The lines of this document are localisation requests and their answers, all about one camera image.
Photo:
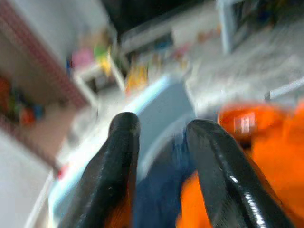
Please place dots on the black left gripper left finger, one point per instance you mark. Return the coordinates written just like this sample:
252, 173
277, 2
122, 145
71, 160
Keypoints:
107, 185

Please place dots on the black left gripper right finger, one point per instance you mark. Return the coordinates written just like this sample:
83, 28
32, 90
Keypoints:
228, 185

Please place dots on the blue shirt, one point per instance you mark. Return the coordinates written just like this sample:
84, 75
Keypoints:
159, 197

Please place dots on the orange shirt with round badge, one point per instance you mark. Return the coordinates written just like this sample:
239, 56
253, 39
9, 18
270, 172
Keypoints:
280, 166

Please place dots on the grey laundry bucket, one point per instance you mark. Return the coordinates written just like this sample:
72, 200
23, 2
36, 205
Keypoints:
161, 107

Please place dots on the small white side table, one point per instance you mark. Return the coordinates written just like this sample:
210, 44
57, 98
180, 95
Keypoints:
85, 85

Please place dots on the yellow snack bag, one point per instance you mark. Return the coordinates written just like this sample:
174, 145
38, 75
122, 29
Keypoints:
136, 79

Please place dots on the white folding table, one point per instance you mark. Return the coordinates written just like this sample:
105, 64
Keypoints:
285, 89

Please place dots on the small yellow cloth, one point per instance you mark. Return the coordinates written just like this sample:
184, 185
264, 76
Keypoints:
105, 65

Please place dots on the pink bag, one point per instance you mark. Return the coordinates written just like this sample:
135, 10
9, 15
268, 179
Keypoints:
82, 58

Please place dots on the green cloth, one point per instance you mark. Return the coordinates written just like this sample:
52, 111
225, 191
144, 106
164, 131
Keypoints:
102, 51

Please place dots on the white television bench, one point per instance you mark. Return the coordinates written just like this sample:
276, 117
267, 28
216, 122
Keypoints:
147, 35

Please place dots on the black television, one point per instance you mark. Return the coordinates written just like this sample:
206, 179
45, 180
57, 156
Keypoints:
142, 12

